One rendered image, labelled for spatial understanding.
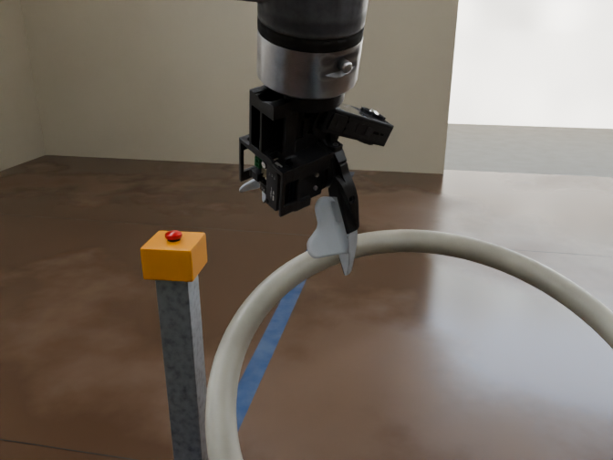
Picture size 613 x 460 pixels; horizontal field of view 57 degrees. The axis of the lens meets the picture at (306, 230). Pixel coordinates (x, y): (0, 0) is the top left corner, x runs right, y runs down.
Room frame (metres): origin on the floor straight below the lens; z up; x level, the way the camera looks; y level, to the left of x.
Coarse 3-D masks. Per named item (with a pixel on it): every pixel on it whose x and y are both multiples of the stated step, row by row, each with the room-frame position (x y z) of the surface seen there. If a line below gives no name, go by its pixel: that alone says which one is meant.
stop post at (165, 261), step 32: (160, 256) 1.16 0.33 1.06; (192, 256) 1.16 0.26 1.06; (160, 288) 1.18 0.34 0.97; (192, 288) 1.21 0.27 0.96; (160, 320) 1.18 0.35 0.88; (192, 320) 1.19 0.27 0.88; (192, 352) 1.18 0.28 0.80; (192, 384) 1.18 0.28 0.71; (192, 416) 1.18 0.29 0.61; (192, 448) 1.18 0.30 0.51
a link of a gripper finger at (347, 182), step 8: (336, 168) 0.54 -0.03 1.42; (344, 168) 0.53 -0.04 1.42; (336, 176) 0.53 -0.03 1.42; (344, 176) 0.53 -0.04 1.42; (336, 184) 0.53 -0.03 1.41; (344, 184) 0.53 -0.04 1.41; (352, 184) 0.53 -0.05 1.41; (328, 192) 0.54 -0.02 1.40; (336, 192) 0.53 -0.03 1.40; (344, 192) 0.53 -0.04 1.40; (352, 192) 0.53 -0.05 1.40; (344, 200) 0.53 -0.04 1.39; (352, 200) 0.53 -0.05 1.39; (344, 208) 0.53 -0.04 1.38; (352, 208) 0.53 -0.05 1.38; (344, 216) 0.53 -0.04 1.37; (352, 216) 0.53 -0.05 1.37; (344, 224) 0.53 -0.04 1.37; (352, 224) 0.54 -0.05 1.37
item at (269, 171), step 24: (264, 96) 0.50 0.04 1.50; (264, 120) 0.50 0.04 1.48; (288, 120) 0.50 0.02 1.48; (312, 120) 0.52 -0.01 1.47; (240, 144) 0.54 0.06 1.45; (264, 144) 0.51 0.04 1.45; (288, 144) 0.51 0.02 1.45; (312, 144) 0.54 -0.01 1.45; (336, 144) 0.54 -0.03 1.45; (240, 168) 0.55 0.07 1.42; (264, 168) 0.52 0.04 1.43; (288, 168) 0.50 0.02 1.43; (312, 168) 0.51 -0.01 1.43; (264, 192) 0.54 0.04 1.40; (288, 192) 0.52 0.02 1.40; (312, 192) 0.53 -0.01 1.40
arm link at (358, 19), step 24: (264, 0) 0.47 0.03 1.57; (288, 0) 0.45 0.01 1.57; (312, 0) 0.45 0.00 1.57; (336, 0) 0.45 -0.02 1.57; (360, 0) 0.47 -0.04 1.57; (264, 24) 0.48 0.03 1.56; (288, 24) 0.46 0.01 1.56; (312, 24) 0.45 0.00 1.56; (336, 24) 0.46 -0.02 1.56; (360, 24) 0.48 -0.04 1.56; (288, 48) 0.47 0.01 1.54; (312, 48) 0.46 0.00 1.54; (336, 48) 0.47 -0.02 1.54
